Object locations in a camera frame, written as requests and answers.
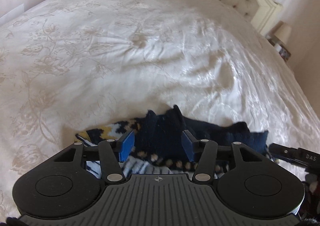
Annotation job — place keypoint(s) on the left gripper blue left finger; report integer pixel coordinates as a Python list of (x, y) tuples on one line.
[(124, 145)]

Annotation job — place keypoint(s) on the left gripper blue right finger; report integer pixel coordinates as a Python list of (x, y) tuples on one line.
[(193, 148)]

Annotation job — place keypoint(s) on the navy yellow patterned knit sweater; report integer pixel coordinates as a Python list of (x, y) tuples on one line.
[(158, 149)]

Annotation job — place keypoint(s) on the white floral bedspread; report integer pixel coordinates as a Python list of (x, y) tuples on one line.
[(68, 65)]

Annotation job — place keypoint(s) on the right beige table lamp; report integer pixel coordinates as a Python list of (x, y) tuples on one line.
[(280, 36)]

